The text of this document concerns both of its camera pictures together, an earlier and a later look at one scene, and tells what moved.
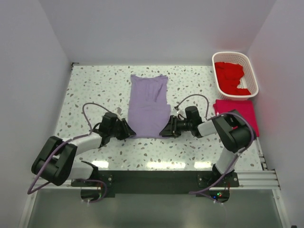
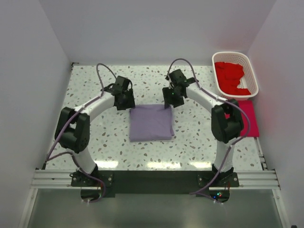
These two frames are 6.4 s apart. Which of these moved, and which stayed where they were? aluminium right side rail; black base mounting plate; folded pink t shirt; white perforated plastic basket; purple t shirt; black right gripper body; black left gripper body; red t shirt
Moved: black left gripper body; purple t shirt; black right gripper body
Stayed: black base mounting plate; folded pink t shirt; white perforated plastic basket; red t shirt; aluminium right side rail
